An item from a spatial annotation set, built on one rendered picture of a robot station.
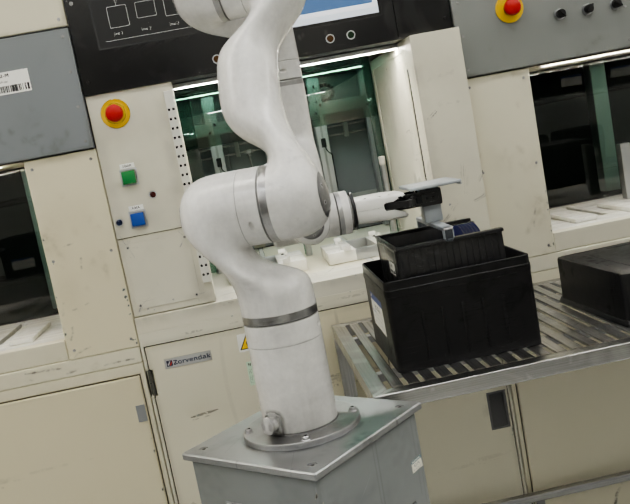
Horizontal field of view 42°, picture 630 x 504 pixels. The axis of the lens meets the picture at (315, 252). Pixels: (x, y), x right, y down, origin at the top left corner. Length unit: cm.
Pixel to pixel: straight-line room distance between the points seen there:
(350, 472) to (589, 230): 113
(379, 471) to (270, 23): 72
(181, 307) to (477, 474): 86
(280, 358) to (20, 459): 104
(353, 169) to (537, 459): 121
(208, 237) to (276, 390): 26
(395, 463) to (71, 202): 104
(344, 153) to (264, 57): 158
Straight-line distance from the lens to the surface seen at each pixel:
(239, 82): 131
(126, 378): 206
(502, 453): 222
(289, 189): 121
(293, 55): 156
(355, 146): 290
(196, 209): 125
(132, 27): 200
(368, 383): 151
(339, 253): 220
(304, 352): 127
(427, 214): 162
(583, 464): 231
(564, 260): 183
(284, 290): 124
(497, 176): 208
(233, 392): 205
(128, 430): 209
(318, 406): 129
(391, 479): 134
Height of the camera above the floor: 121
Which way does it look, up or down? 8 degrees down
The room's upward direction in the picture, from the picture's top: 11 degrees counter-clockwise
